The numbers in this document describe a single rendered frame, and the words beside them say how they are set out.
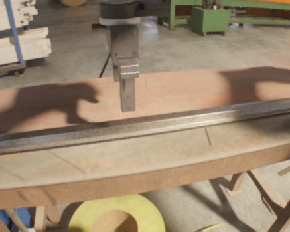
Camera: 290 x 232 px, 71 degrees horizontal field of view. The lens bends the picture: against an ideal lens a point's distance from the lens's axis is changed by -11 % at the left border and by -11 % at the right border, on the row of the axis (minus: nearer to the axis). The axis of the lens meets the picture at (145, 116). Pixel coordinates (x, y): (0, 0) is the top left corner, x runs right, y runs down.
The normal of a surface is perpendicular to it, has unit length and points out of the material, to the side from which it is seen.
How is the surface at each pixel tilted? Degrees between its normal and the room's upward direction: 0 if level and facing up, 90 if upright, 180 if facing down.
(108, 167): 0
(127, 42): 90
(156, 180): 90
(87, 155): 0
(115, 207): 0
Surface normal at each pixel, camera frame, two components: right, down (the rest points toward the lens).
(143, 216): 0.00, -0.83
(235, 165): 0.21, 0.55
